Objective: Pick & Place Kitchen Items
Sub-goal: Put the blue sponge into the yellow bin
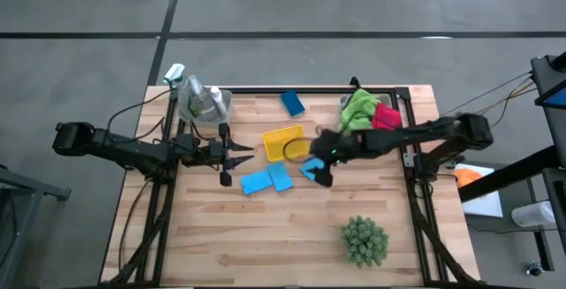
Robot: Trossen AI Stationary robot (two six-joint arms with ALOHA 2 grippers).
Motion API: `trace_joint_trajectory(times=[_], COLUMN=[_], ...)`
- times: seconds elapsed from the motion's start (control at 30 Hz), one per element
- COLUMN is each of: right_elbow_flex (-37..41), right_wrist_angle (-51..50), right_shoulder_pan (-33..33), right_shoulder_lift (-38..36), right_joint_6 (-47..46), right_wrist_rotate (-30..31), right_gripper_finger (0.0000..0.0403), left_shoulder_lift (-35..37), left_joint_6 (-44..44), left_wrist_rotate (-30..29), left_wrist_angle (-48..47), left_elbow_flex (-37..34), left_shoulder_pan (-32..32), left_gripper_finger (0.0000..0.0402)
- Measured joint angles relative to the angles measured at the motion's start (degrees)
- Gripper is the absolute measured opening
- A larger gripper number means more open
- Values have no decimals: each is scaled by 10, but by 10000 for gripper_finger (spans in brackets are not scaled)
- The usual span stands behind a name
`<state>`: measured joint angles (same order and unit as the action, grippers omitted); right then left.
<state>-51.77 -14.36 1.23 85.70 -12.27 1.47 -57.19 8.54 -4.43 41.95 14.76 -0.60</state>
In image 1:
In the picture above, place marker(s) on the black equipment stand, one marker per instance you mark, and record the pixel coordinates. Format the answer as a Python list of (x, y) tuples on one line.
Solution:
[(508, 176)]

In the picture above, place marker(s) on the orange object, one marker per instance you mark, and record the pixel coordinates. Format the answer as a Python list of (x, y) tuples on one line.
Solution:
[(468, 177)]

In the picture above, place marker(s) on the white paper sheet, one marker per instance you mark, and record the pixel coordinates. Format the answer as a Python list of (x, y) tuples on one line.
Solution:
[(486, 205)]

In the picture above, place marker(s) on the red cloth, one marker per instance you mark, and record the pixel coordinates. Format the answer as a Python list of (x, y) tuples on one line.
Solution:
[(387, 117)]

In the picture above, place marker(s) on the small caster wheel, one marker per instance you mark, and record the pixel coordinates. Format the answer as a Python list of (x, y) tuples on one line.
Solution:
[(534, 269)]

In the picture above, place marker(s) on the blue sponge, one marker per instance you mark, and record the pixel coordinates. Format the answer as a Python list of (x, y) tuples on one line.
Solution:
[(256, 183), (309, 165), (280, 176), (292, 103)]

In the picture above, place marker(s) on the grey plastic bin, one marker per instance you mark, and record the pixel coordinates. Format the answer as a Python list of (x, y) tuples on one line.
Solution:
[(223, 121), (387, 99)]

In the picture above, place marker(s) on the green potted plant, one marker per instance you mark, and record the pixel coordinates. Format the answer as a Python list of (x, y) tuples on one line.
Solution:
[(364, 241)]

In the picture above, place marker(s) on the green microfiber cloth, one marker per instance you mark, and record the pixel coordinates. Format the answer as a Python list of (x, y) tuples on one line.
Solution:
[(358, 110)]

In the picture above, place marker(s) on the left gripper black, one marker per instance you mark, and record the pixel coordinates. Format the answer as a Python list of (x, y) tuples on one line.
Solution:
[(199, 152)]

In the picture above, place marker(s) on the white lotion bottle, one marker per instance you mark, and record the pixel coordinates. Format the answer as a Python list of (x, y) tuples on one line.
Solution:
[(218, 101)]

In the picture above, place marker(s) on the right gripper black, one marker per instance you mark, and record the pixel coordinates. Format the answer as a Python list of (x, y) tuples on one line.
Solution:
[(336, 147)]

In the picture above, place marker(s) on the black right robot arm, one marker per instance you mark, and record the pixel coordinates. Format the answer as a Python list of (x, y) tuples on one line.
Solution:
[(420, 136)]

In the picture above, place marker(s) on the grey cart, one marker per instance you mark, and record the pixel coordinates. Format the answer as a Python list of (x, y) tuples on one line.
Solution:
[(17, 200)]

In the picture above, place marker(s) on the white roll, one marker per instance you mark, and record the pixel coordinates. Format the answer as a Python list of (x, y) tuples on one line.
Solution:
[(533, 214)]

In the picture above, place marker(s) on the black aluminium table frame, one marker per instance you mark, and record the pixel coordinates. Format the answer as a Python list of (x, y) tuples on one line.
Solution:
[(152, 218)]

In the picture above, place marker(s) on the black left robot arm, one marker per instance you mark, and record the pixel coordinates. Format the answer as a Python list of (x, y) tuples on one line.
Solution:
[(124, 149)]

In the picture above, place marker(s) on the green-label spray bottle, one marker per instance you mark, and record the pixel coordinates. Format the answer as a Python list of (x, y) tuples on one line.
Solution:
[(177, 74)]

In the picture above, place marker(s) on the yellow plastic basket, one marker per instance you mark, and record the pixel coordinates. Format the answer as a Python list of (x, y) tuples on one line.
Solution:
[(276, 145)]

